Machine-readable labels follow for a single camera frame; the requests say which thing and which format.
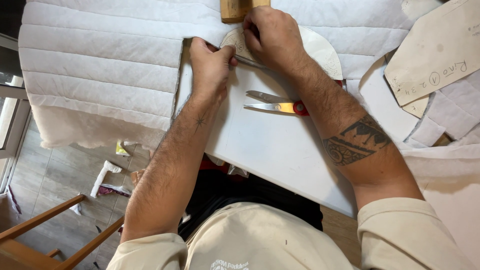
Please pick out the pile of cut padding pieces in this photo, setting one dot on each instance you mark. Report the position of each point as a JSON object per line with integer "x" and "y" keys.
{"x": 457, "y": 105}

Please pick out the person's left hand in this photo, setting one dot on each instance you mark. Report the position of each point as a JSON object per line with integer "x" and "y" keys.
{"x": 210, "y": 71}

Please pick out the white quilted padding sheet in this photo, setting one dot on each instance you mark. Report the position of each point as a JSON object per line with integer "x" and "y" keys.
{"x": 101, "y": 67}

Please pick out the window frame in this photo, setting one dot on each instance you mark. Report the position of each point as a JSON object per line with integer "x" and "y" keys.
{"x": 13, "y": 112}

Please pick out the small cardboard pattern piece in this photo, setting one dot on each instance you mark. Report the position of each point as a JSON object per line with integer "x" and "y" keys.
{"x": 417, "y": 107}

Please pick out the white padding scrap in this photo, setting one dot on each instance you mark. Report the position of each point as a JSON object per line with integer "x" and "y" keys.
{"x": 103, "y": 176}

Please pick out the grey metal marking tool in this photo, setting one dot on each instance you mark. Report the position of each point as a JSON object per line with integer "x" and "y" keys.
{"x": 249, "y": 62}

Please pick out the yellow scrap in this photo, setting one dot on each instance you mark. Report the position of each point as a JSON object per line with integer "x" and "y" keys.
{"x": 120, "y": 149}

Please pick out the beige t-shirt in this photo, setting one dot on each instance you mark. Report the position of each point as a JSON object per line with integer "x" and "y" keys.
{"x": 262, "y": 240}

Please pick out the white fabric sheet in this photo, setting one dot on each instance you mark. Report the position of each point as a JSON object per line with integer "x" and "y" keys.
{"x": 450, "y": 187}

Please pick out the wooden chair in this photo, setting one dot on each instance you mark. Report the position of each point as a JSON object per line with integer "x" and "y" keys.
{"x": 22, "y": 255}

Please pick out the rounded cardboard pattern template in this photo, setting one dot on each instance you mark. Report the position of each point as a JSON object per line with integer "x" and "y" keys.
{"x": 322, "y": 50}

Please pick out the large handwritten cardboard pattern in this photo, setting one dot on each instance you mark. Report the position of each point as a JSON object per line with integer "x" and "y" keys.
{"x": 435, "y": 56}

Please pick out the person's right hand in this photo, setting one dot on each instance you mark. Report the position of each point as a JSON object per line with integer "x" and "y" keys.
{"x": 277, "y": 41}

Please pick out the white foam sheet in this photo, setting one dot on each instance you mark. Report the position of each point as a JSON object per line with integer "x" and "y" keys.
{"x": 386, "y": 101}

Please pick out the black shorts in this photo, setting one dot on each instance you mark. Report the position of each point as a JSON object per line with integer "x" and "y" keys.
{"x": 243, "y": 191}

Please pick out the wooden block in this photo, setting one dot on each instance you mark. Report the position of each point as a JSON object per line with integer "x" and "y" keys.
{"x": 234, "y": 9}

